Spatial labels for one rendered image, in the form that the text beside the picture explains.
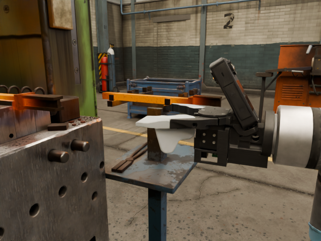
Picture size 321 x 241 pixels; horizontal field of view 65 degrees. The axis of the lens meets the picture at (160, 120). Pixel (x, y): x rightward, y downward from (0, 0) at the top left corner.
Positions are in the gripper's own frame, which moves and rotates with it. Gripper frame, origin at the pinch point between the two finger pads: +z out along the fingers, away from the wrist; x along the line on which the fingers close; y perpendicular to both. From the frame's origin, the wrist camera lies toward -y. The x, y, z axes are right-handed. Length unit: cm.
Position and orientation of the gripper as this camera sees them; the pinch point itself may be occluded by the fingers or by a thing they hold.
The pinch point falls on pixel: (153, 111)
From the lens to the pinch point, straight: 45.8
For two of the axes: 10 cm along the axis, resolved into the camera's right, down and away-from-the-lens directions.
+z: -9.3, -0.9, 3.6
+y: 0.0, 9.7, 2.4
